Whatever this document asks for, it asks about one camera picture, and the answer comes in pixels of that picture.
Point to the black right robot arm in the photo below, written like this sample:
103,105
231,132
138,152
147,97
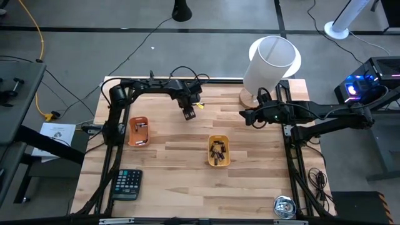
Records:
331,125

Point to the black desk stand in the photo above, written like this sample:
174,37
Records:
387,150

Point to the black power adapter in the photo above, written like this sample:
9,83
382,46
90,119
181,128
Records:
89,128

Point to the black calculator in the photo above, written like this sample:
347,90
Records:
126,184

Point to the black clamp tool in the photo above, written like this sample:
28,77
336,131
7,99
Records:
9,93

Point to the black cone stand base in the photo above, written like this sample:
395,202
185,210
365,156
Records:
182,12

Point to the orange plastic bin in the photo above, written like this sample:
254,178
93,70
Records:
139,136

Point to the white paper sheet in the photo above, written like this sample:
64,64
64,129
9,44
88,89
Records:
59,131

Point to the grey desk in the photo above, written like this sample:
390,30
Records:
18,103

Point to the yellow plastic bin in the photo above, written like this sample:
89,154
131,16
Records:
226,162

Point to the white shade table lamp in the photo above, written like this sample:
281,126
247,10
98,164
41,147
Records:
268,65

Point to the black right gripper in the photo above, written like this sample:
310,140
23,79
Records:
268,115

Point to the black desktop computer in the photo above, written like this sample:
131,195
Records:
384,68

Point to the black hazard striped box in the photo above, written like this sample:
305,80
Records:
359,207

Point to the white tower fan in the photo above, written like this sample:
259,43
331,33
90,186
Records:
347,15

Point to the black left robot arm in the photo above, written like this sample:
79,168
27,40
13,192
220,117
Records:
115,118

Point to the silver tape roll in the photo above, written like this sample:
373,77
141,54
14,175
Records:
277,203

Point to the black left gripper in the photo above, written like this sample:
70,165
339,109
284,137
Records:
187,95

